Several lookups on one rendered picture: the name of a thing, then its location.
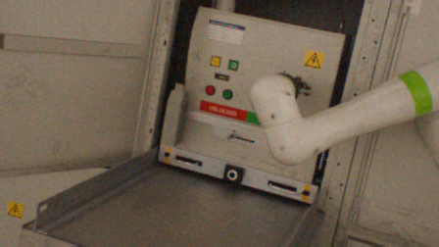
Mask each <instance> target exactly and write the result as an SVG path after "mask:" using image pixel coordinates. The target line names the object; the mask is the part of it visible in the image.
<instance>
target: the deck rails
mask: <svg viewBox="0 0 439 247"><path fill-rule="evenodd" d="M157 149H158V146H156V147H155V148H152V149H151V150H148V151H147V152H143V153H142V154H141V155H138V156H136V157H133V158H132V159H129V160H128V161H125V162H124V163H120V164H119V165H116V166H115V167H112V168H110V169H107V170H106V171H103V172H102V173H98V174H97V175H94V176H93V177H90V178H89V179H86V180H85V181H82V182H81V183H77V184H76V185H73V186H72V187H70V188H68V189H65V190H63V191H61V192H59V193H57V194H54V195H52V196H50V197H48V198H47V199H44V200H42V201H39V202H38V203H37V206H36V217H35V222H34V228H32V229H31V230H35V231H37V232H41V233H43V234H49V233H50V232H53V230H55V229H58V227H61V226H62V225H65V224H66V223H69V222H70V221H73V219H76V218H77V217H79V216H81V215H83V214H84V213H87V212H88V211H89V210H92V208H95V207H97V206H99V205H100V204H102V203H103V202H106V201H107V200H110V199H111V198H112V197H114V196H116V195H118V194H119V193H122V191H125V190H127V189H128V188H129V187H131V186H132V185H135V184H136V183H138V182H140V181H141V180H143V179H145V178H147V177H148V176H150V175H151V174H154V173H156V172H158V171H160V170H161V169H163V168H164V167H159V166H156V165H155V161H156V157H157ZM319 193H320V191H319V192H318V194H317V196H316V197H315V200H314V201H313V203H312V204H311V207H310V208H305V209H304V210H303V212H302V213H301V214H300V216H299V218H298V219H297V220H296V222H295V224H294V226H293V227H292V229H291V230H290V232H289V234H288V236H287V237H286V239H285V240H284V242H283V243H282V246H281V247H299V245H300V244H301V241H302V240H303V238H304V236H305V234H306V232H307V230H308V228H309V226H310V225H311V222H312V221H313V218H314V217H315V215H316V213H317V201H318V195H319ZM46 204H47V205H46ZM43 205H46V209H44V210H43V211H40V209H41V207H42V206H43Z"/></svg>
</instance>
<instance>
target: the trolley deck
mask: <svg viewBox="0 0 439 247"><path fill-rule="evenodd" d="M304 209H305V208H300V207H298V206H293V205H291V204H288V203H283V202H281V201H276V200H274V199H269V198H268V197H263V196H260V195H255V194H253V193H249V192H246V191H241V190H238V189H234V188H232V187H229V186H224V185H222V184H217V183H215V182H210V181H207V180H204V179H201V178H196V177H194V176H190V175H187V174H182V173H176V172H174V171H169V170H166V169H161V170H160V171H158V172H156V173H154V174H151V175H150V176H148V177H147V178H145V179H143V180H141V181H140V182H138V183H136V184H135V185H132V186H131V187H129V188H128V189H127V190H125V191H122V193H119V194H118V195H116V196H114V197H112V198H111V199H110V200H107V201H106V202H103V203H102V204H100V205H99V206H97V207H95V208H92V210H89V211H88V212H87V213H84V214H83V215H81V216H79V217H77V218H76V219H73V221H70V222H69V223H66V224H65V225H62V226H61V227H58V229H55V230H53V232H50V233H49V234H43V233H41V232H37V231H35V230H31V229H32V228H34V222H35V219H34V220H31V221H30V222H27V223H26V224H23V226H22V231H21V237H20V247H281V246H282V243H283V242H284V240H285V239H286V237H287V236H288V234H289V232H290V230H291V229H292V227H293V226H294V224H295V222H296V220H297V219H298V218H299V216H300V214H301V213H302V212H303V210H304ZM324 219H325V214H322V213H320V212H317V213H316V215H315V217H314V218H313V221H312V222H311V225H310V226H309V228H308V230H307V232H306V234H305V236H304V238H303V240H302V241H301V244H300V245H299V247H315V246H316V243H317V240H318V238H319V236H320V234H321V231H322V228H323V222H324Z"/></svg>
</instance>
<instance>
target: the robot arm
mask: <svg viewBox="0 0 439 247"><path fill-rule="evenodd" d="M301 79H302V78H301V77H297V76H296V77H293V76H292V75H290V74H286V71H283V73H282V74H264V75H261V76H259V77H258V78H257V79H255V81H254V82H253V83H252V85H251V88H250V90H249V101H250V103H251V106H252V108H253V110H254V111H255V114H256V115H257V118H258V119H259V122H260V124H261V127H262V129H263V132H264V133H265V137H266V139H267V144H268V148H269V151H270V152H271V155H272V156H273V158H274V159H275V160H276V161H278V162H279V163H280V164H281V165H285V166H296V165H300V164H301V163H304V161H307V160H308V159H310V158H311V157H314V156H315V155H317V154H318V153H321V152H322V151H325V150H326V149H328V148H329V149H330V148H331V147H333V146H335V145H337V144H340V143H341V142H345V141H346V140H350V139H352V138H354V137H356V136H360V135H362V134H365V133H367V132H372V131H374V130H378V129H380V128H384V127H385V126H390V125H393V124H399V123H402V122H408V121H411V120H415V126H416V130H417V131H418V132H419V134H420V136H421V138H422V139H423V142H424V143H425V145H426V147H427V148H428V151H429V152H430V156H431V157H432V158H433V161H434V162H435V166H436V167H437V168H438V172H439V58H438V59H434V60H433V61H431V62H428V63H426V64H423V65H422V66H418V67H417V68H414V69H412V70H409V71H408V72H406V73H403V74H400V75H399V76H393V77H391V78H389V79H388V80H386V81H384V82H383V83H381V84H380V85H377V86H376V87H373V89H370V90H369V91H367V92H365V93H363V94H361V95H359V96H357V97H354V98H352V99H351V100H348V101H346V102H344V103H341V104H339V105H337V106H333V107H332V108H329V109H326V110H323V111H321V112H317V113H315V114H313V115H312V116H307V117H305V118H303V117H302V116H301V115H300V111H299V109H298V106H297V103H296V99H297V98H298V94H301V93H302V94H304V95H306V96H309V95H310V89H311V88H310V87H309V86H308V85H307V84H306V82H305V81H301Z"/></svg>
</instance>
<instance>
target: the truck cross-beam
mask: <svg viewBox="0 0 439 247"><path fill-rule="evenodd" d="M168 147H170V148H175V149H177V151H176V154H175V158H176V159H177V160H179V161H183V162H186V163H191V164H196V163H200V165H198V166H196V167H192V166H189V165H183V164H182V163H177V162H175V163H174V166H176V167H182V168H184V169H189V170H191V171H195V172H198V173H204V174H209V175H211V176H216V177H218V178H223V175H224V168H225V165H227V164H229V165H234V166H236V167H241V168H243V169H245V171H244V173H243V180H242V182H241V183H240V184H245V185H247V186H250V187H255V188H257V189H262V190H264V191H268V192H271V193H275V194H278V195H283V196H285V197H290V198H292V199H295V196H296V195H294V194H292V193H287V192H284V191H279V190H277V189H273V188H271V187H269V183H270V182H272V185H273V186H275V187H279V188H282V189H287V190H290V191H294V192H296V190H297V187H298V182H300V183H305V184H307V185H310V186H311V189H310V191H307V190H305V189H304V193H303V195H307V196H309V198H308V201H307V203H310V204H312V203H313V201H314V200H315V197H316V196H317V193H318V191H319V188H320V183H319V182H316V181H313V183H307V182H305V181H300V180H298V179H295V178H290V177H287V176H282V175H280V174H275V173H268V172H265V171H261V170H258V169H253V168H251V167H246V166H243V165H238V164H236V163H231V162H229V161H224V160H222V159H217V158H215V157H212V156H206V155H204V154H199V153H197V152H192V151H189V150H184V149H181V148H177V147H171V146H168ZM166 149H167V145H164V144H161V146H160V153H159V157H158V161H160V162H162V163H163V162H164V160H165V157H168V156H169V155H170V153H169V152H166Z"/></svg>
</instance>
